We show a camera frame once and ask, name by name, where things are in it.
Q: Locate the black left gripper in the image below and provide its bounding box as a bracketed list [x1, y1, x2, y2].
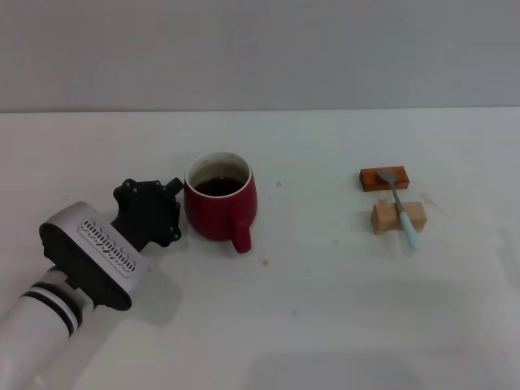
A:
[110, 176, 187, 249]

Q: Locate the red ceramic mug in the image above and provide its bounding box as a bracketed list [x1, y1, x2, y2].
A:
[184, 151, 258, 254]

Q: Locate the spoon with light blue handle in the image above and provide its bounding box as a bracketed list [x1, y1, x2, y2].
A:
[376, 169, 422, 251]

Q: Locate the dark brown coffee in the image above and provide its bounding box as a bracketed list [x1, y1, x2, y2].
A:
[191, 175, 245, 198]

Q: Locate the reddish brown wooden block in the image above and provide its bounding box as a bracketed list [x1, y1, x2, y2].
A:
[359, 165, 410, 193]

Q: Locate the light wooden block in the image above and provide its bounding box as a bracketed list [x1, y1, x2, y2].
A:
[370, 201, 428, 236]

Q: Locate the silver black wrist camera box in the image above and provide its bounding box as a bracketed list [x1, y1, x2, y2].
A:
[38, 201, 144, 312]

